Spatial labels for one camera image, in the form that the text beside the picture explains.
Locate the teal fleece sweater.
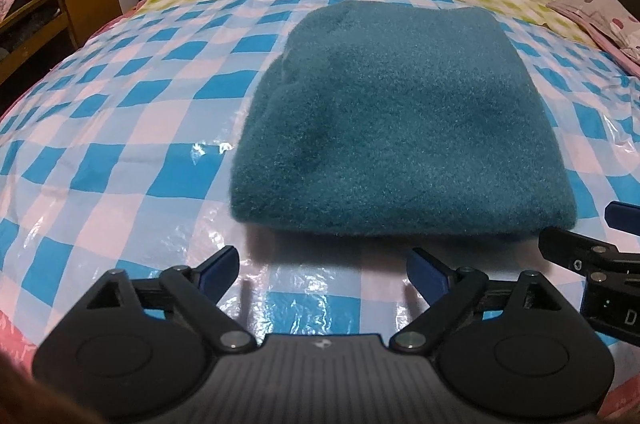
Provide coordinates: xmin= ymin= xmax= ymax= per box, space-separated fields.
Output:
xmin=230 ymin=0 xmax=577 ymax=236

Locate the grey pink dotted pillow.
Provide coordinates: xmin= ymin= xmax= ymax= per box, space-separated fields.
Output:
xmin=548 ymin=0 xmax=640 ymax=77

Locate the wooden side cabinet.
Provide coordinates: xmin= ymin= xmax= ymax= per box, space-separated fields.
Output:
xmin=1 ymin=0 xmax=122 ymax=80

